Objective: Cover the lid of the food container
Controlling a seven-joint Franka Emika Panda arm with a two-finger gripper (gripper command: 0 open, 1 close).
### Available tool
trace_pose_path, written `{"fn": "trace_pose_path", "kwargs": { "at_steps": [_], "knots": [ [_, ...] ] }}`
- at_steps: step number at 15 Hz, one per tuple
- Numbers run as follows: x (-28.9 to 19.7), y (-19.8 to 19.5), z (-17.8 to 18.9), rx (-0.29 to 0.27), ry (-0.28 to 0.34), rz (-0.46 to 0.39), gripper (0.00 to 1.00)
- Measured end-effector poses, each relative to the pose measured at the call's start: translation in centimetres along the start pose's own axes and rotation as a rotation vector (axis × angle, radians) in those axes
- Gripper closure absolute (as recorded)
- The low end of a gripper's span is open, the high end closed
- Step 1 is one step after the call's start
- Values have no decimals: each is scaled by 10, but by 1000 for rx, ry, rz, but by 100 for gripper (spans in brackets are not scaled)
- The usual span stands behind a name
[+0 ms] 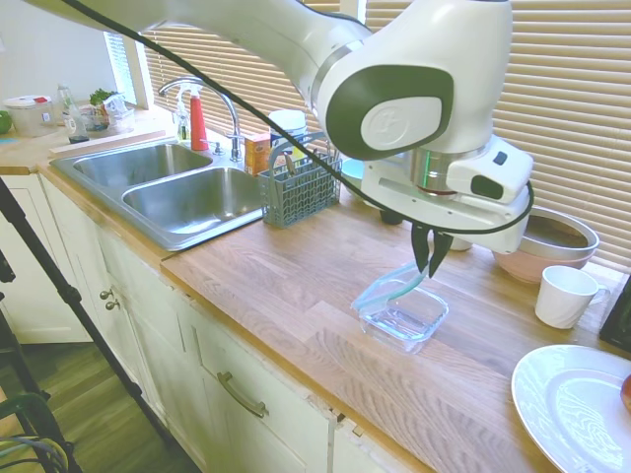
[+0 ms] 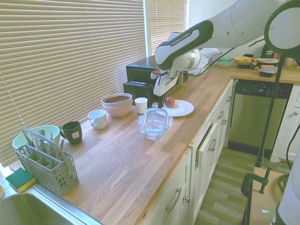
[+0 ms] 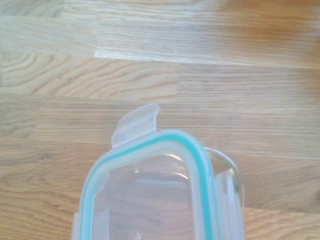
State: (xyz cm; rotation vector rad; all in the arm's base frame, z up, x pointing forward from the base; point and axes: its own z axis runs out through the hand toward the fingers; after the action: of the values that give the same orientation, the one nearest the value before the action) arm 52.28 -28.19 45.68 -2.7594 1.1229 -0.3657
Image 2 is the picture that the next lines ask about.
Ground white plate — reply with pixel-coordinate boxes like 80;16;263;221
163;99;195;117

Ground black cup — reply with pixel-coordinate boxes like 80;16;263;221
58;121;83;145

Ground green and yellow sponge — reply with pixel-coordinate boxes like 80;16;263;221
5;167;37;193

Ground wooden robot mounting table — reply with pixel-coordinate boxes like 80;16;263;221
245;165;293;225

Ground grey plastic cutlery basket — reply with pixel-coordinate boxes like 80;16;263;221
15;128;80;196

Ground yellow cloth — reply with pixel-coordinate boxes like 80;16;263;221
233;55;257;66

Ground black camera stand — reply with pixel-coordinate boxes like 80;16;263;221
256;53;285;167

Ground white mug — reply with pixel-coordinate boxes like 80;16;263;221
88;109;108;130
134;97;148;115

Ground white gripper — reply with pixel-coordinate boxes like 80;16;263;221
152;74;179;109

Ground black toaster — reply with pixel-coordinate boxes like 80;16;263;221
123;81;155;104

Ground green lidded container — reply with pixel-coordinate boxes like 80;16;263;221
217;57;233;69

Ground pink bowl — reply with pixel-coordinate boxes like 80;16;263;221
102;99;133;118

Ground beige window blind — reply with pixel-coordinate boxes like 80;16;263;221
0;0;147;165
149;0;188;57

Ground green clamp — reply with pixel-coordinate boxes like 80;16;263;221
241;166;272;198

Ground white plastic bag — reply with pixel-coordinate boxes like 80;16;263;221
198;48;222;71

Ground clear lid with teal seal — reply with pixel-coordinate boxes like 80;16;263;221
137;108;174;143

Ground mint green bowl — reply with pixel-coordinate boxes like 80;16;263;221
12;125;60;153

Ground stainless steel sink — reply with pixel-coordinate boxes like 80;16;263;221
0;187;104;225

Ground black microwave oven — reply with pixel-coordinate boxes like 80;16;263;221
126;57;162;83

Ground square glass food container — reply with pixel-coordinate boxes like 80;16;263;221
140;112;169;138

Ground black printed bag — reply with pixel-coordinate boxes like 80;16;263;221
261;44;276;59

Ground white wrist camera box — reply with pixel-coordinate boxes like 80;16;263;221
150;68;165;80

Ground black food tray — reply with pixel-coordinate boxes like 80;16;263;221
258;66;279;78

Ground stainless steel dishwasher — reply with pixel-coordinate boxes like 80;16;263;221
227;79;294;150

